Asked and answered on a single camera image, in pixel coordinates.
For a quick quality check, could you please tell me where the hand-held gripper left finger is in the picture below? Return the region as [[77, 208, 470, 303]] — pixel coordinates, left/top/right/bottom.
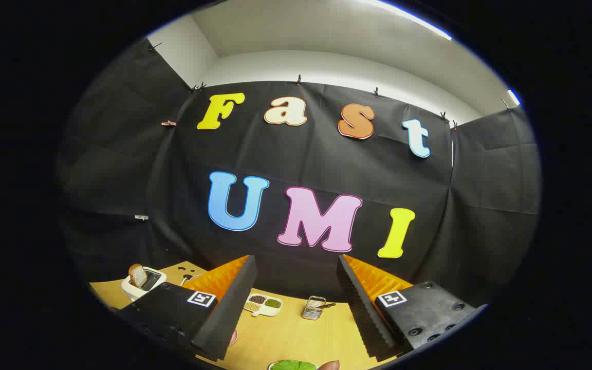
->
[[116, 255, 258, 361]]

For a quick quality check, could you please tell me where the metal wire basket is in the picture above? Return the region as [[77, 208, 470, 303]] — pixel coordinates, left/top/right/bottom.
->
[[302, 296, 327, 321]]

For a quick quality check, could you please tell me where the black backdrop cloth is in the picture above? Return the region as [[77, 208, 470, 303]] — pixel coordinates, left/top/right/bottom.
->
[[54, 39, 542, 309]]

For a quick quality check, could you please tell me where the toasted white bread slice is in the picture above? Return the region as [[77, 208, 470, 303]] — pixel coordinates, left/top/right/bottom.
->
[[128, 264, 148, 288]]

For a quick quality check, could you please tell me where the small white plate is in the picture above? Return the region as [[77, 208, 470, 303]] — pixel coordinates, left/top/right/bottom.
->
[[268, 360, 320, 370]]

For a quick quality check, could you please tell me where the white divided tray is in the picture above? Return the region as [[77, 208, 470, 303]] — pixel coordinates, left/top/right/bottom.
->
[[244, 293, 284, 317]]

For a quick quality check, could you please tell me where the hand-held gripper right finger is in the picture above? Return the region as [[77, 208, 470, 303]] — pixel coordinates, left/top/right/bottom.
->
[[337, 254, 488, 360]]

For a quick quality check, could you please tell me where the white toaster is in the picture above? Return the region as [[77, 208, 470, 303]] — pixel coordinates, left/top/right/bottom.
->
[[121, 267, 167, 302]]

